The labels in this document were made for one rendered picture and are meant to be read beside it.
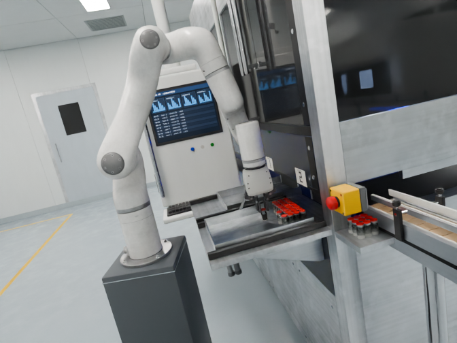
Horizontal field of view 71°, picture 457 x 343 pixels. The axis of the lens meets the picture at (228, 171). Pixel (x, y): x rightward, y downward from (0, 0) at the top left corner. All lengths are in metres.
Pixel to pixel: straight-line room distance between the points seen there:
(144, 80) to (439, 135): 0.96
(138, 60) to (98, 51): 5.57
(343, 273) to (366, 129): 0.47
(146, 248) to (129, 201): 0.18
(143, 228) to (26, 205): 6.02
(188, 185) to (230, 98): 0.96
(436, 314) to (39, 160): 6.48
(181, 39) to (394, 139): 0.74
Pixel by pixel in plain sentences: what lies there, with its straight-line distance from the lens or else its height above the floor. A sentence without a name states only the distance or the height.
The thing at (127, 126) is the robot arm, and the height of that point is 1.32.
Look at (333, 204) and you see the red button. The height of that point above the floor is 1.00.
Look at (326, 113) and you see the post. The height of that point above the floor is 1.24.
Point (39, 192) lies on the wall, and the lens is 6.97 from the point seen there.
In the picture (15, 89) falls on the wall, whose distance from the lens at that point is 6.90.
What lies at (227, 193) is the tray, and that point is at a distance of 1.61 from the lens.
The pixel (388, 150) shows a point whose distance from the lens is 1.12.
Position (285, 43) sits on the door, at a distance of 1.14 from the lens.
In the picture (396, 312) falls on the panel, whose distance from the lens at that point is 1.35.
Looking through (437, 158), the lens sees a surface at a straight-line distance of 1.24.
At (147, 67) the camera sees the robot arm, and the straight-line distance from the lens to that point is 1.05.
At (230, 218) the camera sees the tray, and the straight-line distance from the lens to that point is 1.28.
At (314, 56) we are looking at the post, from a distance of 0.98.
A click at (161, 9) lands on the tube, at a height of 1.90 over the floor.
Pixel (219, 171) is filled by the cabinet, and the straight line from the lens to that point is 1.94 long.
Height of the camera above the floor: 1.34
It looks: 12 degrees down
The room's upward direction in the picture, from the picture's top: 12 degrees counter-clockwise
